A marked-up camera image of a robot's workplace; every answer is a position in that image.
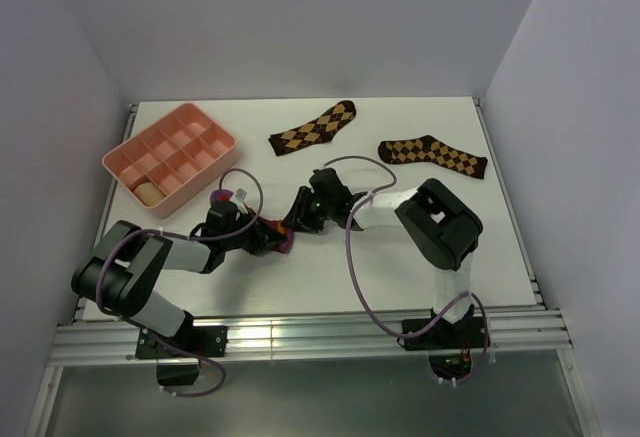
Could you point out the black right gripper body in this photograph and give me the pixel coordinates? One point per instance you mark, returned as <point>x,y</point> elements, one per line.
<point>323,214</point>

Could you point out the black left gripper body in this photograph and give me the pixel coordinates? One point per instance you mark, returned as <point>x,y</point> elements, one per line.
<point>234,241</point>

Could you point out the tan maroon purple-striped sock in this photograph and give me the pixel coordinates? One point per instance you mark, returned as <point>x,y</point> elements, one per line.
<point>148,194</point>

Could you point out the maroon purple orange-toe sock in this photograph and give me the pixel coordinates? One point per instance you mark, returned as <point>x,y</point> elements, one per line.
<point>215,244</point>

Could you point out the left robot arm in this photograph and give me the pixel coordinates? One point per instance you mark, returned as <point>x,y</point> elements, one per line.
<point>122,270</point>

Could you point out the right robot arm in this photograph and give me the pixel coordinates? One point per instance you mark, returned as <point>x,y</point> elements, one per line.
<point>445,231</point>

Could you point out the brown argyle sock left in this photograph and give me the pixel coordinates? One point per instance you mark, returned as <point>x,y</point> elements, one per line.
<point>318,131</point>

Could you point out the brown argyle sock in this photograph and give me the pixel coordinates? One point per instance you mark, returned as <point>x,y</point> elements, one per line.
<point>318,131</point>
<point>428,149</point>

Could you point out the brown argyle sock right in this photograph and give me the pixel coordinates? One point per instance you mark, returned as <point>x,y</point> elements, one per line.
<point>428,149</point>

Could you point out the pink divided organizer tray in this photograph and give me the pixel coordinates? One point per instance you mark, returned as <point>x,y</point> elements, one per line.
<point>181,153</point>

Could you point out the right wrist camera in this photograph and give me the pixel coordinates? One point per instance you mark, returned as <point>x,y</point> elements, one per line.
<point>330,190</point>

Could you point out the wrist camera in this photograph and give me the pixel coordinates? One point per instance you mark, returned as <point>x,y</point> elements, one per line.
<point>225,215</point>
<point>330,190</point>

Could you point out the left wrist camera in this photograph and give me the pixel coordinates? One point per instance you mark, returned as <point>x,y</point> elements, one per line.
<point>225,215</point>

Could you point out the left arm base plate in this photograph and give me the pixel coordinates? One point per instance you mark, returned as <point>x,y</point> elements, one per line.
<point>206,341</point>

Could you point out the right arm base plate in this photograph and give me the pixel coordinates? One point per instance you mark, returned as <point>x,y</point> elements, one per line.
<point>445,336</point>

